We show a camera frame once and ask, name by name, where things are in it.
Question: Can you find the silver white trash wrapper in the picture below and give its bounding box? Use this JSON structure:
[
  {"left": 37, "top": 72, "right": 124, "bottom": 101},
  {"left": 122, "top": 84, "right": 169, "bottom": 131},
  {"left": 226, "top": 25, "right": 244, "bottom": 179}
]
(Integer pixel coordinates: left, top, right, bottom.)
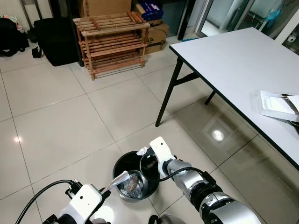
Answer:
[{"left": 111, "top": 171, "right": 130, "bottom": 189}]

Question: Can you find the crumpled clear plastic trash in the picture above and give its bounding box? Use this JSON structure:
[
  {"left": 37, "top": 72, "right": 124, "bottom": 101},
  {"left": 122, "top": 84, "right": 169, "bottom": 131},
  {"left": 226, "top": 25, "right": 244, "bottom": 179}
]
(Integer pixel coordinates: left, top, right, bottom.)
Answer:
[{"left": 121, "top": 172, "right": 144, "bottom": 196}]

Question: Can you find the black round rubbish bin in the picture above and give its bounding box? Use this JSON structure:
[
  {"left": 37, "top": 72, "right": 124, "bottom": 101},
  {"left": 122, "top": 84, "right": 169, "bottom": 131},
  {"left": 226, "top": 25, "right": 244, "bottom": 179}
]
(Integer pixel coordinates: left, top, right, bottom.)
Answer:
[{"left": 113, "top": 150, "right": 162, "bottom": 200}]

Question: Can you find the printed brown cardboard box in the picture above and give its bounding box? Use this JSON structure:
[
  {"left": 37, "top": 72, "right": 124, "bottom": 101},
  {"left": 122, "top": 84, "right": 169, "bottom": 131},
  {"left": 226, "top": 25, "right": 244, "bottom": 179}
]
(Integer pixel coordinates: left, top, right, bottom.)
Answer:
[{"left": 140, "top": 21, "right": 170, "bottom": 54}]

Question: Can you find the white paper bag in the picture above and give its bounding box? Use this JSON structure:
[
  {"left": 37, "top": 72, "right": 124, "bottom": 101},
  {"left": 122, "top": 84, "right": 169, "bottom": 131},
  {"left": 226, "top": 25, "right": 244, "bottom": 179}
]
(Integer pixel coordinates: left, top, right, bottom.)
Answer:
[{"left": 285, "top": 95, "right": 299, "bottom": 115}]

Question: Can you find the white table with black legs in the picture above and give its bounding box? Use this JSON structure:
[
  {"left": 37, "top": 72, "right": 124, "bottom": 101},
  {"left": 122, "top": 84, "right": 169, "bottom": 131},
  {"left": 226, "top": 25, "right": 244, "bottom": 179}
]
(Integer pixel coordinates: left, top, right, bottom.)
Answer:
[{"left": 156, "top": 27, "right": 299, "bottom": 169}]

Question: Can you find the white flat tray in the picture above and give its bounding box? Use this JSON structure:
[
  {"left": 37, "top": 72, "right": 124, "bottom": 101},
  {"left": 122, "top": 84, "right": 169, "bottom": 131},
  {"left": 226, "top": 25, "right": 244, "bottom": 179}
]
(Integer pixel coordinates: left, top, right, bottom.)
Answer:
[{"left": 259, "top": 91, "right": 299, "bottom": 123}]

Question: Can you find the wooden slatted shoe rack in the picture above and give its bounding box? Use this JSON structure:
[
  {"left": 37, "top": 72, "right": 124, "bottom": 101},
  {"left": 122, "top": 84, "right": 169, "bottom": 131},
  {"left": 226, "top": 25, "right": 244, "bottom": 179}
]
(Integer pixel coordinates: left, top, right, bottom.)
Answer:
[{"left": 73, "top": 11, "right": 151, "bottom": 81}]

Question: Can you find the blue box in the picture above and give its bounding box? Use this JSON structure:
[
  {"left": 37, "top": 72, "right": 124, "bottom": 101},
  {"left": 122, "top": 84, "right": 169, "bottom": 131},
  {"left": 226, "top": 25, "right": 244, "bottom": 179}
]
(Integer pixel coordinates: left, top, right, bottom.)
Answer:
[{"left": 135, "top": 1, "right": 164, "bottom": 21}]

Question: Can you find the black suitcase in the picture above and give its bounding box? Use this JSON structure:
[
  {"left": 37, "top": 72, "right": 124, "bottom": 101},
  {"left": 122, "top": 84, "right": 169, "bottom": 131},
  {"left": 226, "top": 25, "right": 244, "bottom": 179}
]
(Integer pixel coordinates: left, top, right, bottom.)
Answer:
[{"left": 32, "top": 18, "right": 81, "bottom": 67}]

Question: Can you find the large brown cardboard box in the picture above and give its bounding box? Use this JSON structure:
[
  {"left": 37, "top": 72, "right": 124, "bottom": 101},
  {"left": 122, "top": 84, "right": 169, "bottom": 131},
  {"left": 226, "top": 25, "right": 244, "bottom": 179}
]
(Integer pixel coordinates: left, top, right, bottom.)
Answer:
[{"left": 78, "top": 0, "right": 132, "bottom": 18}]

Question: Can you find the glass sliding door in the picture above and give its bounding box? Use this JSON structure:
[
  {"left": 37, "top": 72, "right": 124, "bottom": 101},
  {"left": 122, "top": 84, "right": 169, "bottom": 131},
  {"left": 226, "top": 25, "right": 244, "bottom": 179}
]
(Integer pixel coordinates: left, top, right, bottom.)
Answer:
[{"left": 180, "top": 0, "right": 299, "bottom": 40}]

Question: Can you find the black backpack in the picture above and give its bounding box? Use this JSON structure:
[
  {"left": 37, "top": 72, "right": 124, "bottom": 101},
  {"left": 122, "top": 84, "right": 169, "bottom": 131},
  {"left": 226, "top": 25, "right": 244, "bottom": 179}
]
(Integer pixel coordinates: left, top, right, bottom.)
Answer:
[{"left": 0, "top": 17, "right": 29, "bottom": 57}]

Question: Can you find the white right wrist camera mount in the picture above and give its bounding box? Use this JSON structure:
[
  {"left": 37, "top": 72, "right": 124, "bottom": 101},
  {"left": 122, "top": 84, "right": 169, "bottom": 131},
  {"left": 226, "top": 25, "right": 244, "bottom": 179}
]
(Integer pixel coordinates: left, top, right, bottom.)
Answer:
[{"left": 149, "top": 136, "right": 176, "bottom": 178}]

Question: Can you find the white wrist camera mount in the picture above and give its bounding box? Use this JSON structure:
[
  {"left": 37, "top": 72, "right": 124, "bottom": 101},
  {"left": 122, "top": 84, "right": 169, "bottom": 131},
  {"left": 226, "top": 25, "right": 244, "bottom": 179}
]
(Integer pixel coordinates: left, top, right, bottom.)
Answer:
[
  {"left": 149, "top": 136, "right": 176, "bottom": 178},
  {"left": 58, "top": 184, "right": 103, "bottom": 224}
]

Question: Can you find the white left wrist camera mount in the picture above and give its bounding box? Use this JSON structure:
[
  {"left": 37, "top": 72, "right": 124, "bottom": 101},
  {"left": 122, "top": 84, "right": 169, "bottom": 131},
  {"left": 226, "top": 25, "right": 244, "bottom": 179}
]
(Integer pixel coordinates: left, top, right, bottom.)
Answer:
[{"left": 58, "top": 184, "right": 103, "bottom": 224}]

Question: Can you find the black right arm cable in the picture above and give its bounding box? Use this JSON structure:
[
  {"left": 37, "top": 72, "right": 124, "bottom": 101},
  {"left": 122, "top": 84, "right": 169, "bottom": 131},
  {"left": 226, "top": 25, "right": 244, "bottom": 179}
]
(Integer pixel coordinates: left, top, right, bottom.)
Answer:
[{"left": 140, "top": 154, "right": 194, "bottom": 183}]

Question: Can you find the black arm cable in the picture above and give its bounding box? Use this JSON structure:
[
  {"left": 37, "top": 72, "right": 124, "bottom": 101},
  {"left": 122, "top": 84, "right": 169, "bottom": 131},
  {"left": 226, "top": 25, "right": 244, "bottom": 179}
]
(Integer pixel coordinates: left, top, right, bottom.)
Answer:
[
  {"left": 140, "top": 154, "right": 194, "bottom": 183},
  {"left": 15, "top": 180, "right": 75, "bottom": 224}
]

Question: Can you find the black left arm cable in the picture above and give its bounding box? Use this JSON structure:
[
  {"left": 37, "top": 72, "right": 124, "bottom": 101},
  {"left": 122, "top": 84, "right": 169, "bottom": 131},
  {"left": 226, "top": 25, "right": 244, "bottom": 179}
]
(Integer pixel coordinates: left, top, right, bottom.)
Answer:
[{"left": 15, "top": 180, "right": 75, "bottom": 224}]

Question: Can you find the grey metal trolley handle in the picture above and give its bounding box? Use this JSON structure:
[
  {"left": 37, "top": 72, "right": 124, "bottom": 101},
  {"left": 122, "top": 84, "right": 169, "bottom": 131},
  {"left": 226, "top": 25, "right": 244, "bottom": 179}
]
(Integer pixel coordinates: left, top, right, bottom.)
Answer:
[{"left": 20, "top": 0, "right": 40, "bottom": 28}]

